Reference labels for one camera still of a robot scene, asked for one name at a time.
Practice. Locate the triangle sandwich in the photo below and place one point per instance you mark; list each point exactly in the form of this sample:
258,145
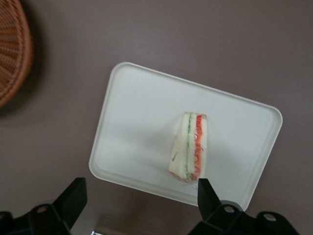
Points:
190,147

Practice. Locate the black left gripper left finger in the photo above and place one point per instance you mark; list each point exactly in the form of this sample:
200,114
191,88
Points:
69,203

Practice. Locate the beige plastic tray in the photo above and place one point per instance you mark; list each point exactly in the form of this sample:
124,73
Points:
137,117

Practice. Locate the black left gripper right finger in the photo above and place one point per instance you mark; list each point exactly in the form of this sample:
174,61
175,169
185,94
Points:
210,205

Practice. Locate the brown round wicker basket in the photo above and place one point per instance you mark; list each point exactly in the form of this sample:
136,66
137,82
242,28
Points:
12,49

